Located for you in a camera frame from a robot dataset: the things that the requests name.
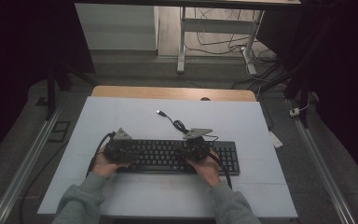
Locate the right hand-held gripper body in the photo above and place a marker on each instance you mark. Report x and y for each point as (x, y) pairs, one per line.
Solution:
(199, 149)

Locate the pale blue table mat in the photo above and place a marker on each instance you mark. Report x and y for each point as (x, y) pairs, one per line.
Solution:
(130, 118)

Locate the white paper tag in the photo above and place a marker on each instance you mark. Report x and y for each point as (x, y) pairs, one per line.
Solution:
(275, 140)

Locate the black keyboard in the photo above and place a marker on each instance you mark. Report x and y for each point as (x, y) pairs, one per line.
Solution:
(161, 155)

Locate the white cabinet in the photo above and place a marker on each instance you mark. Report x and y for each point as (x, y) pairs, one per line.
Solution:
(118, 28)

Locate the person's left hand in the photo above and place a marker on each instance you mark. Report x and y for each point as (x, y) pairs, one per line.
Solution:
(105, 168)

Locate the black metal stand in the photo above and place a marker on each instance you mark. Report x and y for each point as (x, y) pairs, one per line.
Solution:
(304, 93)
(51, 93)

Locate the aluminium rail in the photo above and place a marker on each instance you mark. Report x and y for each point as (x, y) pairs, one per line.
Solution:
(22, 174)
(324, 174)

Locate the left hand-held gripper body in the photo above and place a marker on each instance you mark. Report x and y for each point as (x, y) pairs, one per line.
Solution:
(116, 151)

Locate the dark curtain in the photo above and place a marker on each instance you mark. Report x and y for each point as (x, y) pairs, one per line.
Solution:
(348, 77)
(12, 62)

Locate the person's right hand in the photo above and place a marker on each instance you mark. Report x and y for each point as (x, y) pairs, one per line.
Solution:
(209, 171)

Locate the white-framed desk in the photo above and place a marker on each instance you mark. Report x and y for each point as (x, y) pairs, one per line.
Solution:
(181, 46)

